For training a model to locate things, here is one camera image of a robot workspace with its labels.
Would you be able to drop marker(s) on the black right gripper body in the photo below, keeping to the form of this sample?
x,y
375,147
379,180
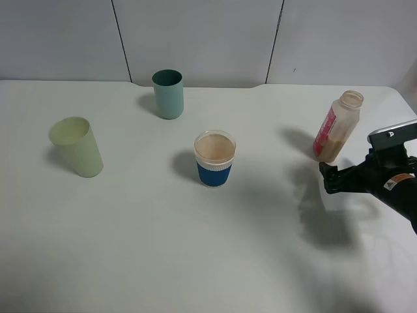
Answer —
x,y
389,175

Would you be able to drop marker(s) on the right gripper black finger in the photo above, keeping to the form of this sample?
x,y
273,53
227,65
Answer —
x,y
330,176

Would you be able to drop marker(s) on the clear drink bottle red label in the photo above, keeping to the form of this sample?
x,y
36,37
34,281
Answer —
x,y
340,121

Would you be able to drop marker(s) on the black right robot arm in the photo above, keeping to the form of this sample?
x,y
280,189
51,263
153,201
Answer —
x,y
389,175

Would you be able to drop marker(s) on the glass cup with blue sleeve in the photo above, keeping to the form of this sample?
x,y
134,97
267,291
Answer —
x,y
214,152

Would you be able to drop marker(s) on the teal plastic cup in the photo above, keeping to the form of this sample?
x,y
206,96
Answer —
x,y
168,92

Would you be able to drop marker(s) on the pale yellow-green plastic cup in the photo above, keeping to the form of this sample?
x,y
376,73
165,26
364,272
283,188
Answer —
x,y
74,139

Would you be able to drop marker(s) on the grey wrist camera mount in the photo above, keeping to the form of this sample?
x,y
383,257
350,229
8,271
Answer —
x,y
392,136

